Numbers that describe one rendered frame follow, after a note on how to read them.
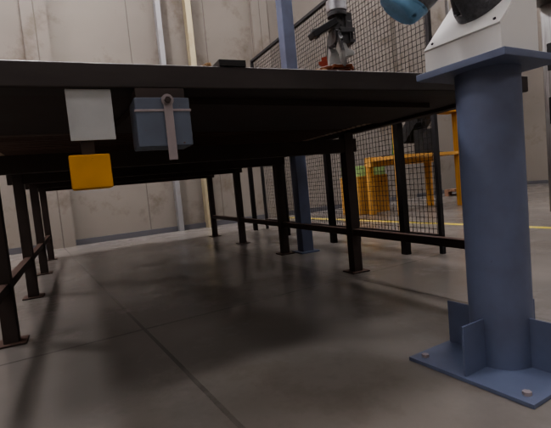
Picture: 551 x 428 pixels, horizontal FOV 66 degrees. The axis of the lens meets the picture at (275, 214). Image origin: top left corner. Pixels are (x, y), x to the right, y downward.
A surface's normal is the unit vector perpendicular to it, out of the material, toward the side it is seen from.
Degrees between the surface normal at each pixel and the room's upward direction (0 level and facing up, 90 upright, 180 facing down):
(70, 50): 90
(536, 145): 90
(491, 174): 90
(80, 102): 90
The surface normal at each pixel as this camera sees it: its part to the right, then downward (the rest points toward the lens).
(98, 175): 0.42, 0.03
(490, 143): -0.46, 0.11
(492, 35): -0.87, 0.11
